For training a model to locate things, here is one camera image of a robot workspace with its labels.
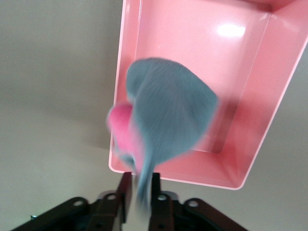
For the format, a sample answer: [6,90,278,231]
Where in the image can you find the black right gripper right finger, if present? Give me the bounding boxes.
[148,172,243,231]

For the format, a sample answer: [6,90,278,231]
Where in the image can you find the grey and pink cloth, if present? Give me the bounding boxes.
[106,57,221,212]

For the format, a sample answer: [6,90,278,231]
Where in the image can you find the pink plastic bin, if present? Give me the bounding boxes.
[108,0,308,191]

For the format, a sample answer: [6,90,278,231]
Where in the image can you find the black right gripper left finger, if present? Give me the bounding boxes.
[9,171,133,231]

